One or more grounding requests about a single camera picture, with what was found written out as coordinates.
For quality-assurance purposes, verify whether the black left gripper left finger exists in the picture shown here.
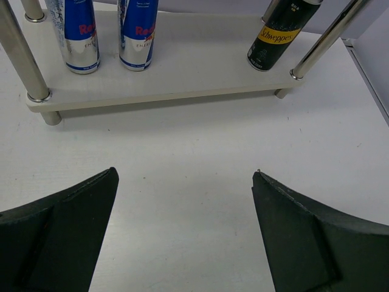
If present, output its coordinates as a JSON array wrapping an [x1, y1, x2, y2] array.
[[1, 167, 119, 291]]

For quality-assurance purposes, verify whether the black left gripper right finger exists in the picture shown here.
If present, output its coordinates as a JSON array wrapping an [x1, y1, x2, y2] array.
[[252, 171, 388, 291]]

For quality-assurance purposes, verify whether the blue silver energy drink can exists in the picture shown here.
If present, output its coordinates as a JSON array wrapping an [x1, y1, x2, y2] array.
[[117, 0, 159, 71]]

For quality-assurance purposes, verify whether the white two-tier shelf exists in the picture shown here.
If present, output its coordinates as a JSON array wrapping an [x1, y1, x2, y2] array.
[[1, 1, 368, 125]]

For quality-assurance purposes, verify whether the aluminium rail frame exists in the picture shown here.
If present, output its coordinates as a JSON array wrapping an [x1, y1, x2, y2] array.
[[343, 38, 389, 127]]

